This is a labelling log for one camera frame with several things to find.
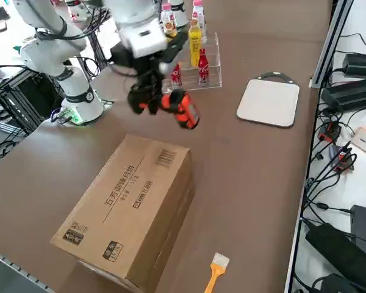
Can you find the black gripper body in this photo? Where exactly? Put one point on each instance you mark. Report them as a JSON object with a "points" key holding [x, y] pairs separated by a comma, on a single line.
{"points": [[148, 65]]}

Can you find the orange black barcode scanner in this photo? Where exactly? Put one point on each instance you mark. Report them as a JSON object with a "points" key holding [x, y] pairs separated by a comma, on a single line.
{"points": [[186, 111]]}

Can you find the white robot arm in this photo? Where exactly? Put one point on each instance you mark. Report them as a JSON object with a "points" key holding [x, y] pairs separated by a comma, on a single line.
{"points": [[178, 12], [79, 91]]}

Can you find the brown cardboard box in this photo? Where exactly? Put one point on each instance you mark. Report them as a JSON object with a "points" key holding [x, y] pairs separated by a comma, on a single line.
{"points": [[122, 207]]}

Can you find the red cola bottle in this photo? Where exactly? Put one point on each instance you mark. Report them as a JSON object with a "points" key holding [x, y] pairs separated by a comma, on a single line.
{"points": [[203, 70], [177, 74]]}

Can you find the white bottle with pink cap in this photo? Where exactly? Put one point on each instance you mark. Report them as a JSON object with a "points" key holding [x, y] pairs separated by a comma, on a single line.
{"points": [[199, 15], [169, 21]]}

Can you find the clear acrylic stepped shelf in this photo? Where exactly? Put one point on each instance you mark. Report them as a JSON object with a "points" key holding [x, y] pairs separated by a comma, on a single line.
{"points": [[212, 61]]}

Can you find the white device with red part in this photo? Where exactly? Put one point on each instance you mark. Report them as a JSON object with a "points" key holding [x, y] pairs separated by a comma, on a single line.
{"points": [[74, 9]]}

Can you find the white flat weighing scale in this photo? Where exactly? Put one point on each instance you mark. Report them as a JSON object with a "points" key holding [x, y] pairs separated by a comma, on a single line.
{"points": [[268, 100]]}

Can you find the black metal rack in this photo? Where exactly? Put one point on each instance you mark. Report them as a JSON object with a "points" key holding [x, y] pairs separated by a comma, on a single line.
{"points": [[33, 88]]}

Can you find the red black connector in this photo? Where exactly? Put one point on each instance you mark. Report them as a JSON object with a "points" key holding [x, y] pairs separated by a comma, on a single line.
{"points": [[331, 131], [344, 161]]}

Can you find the aluminium frame rail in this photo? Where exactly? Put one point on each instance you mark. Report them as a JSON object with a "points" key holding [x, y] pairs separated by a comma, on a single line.
{"points": [[329, 45]]}

